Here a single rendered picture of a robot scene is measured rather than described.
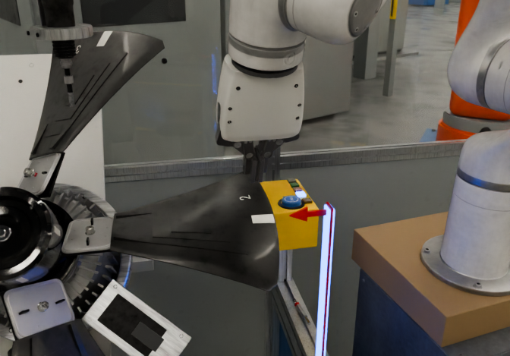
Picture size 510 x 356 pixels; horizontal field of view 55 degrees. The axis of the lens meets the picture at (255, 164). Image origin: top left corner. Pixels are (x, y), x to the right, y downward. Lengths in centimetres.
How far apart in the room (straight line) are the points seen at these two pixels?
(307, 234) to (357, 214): 64
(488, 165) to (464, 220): 11
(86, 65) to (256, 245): 38
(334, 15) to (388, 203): 128
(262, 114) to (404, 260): 53
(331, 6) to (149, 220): 41
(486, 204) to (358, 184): 74
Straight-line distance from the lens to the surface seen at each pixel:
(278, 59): 52
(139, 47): 78
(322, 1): 45
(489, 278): 100
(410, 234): 110
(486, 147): 89
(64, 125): 76
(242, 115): 57
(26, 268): 67
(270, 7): 49
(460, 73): 90
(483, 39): 88
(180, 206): 74
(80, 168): 99
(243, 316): 175
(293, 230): 101
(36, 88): 107
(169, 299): 166
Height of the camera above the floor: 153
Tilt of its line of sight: 22 degrees down
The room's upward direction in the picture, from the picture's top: straight up
